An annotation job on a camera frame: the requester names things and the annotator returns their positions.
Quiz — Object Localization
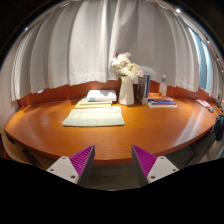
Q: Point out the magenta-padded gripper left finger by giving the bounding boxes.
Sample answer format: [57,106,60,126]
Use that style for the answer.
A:
[45,144,96,188]

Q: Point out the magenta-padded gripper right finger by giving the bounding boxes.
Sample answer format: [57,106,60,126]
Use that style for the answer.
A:
[130,144,180,187]

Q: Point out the light green towel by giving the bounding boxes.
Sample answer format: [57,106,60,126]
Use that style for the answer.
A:
[61,105,126,128]

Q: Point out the blue flat book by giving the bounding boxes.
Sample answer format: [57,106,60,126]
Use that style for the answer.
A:
[147,99,178,109]

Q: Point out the grey book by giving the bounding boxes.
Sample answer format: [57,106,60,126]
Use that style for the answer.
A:
[79,96,114,106]

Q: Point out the orange flat book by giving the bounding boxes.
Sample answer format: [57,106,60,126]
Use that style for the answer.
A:
[148,92,174,102]

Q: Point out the dark chair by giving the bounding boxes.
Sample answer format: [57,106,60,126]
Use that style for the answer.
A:
[213,113,224,142]

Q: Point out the dark upright book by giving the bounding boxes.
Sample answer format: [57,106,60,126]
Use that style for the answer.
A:
[135,75,148,106]

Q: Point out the red flat packet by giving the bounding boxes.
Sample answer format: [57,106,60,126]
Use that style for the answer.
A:
[195,98,212,109]

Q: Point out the clear plastic bottle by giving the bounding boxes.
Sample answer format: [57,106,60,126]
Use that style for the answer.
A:
[158,74,168,98]

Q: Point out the white book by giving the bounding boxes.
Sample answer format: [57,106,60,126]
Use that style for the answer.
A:
[86,89,118,103]

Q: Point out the white ceramic vase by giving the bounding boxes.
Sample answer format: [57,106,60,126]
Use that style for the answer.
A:
[118,75,136,106]

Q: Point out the white flower bouquet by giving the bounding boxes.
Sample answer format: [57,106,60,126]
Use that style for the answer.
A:
[110,51,145,82]

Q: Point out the white curtain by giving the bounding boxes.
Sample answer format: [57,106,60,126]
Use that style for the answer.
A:
[9,0,224,103]

